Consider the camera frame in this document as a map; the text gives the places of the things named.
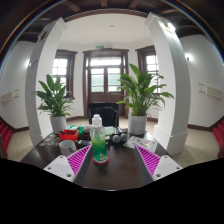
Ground dark wooden double door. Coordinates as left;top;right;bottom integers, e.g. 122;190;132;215
82;48;130;118

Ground printed paper leaflet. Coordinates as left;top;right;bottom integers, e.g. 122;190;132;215
123;135;159;153

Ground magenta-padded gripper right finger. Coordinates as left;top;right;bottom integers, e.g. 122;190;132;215
133;144;184;182

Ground dark framed window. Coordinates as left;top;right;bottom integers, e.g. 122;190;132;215
51;49;78;99
135;45;160;95

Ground black chair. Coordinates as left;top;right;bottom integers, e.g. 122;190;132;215
87;102;120;128

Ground white mug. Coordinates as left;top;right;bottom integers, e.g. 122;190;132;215
58;139;78;157

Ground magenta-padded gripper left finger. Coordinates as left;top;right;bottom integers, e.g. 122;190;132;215
43;143;94;184

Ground flat round red coaster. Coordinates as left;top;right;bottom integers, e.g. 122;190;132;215
91;157;111;167

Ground clear bottle with green drink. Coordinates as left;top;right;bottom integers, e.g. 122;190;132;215
89;114;109;164

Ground green box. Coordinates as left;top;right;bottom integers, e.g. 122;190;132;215
67;124;82;131

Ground red box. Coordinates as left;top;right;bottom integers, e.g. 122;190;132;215
59;129;80;142

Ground white wall radiator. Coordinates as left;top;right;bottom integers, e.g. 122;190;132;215
198;82;224;100
0;89;20;104

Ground potted plant in white pot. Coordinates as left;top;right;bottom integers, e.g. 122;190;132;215
116;63;175;136
32;73;75;135

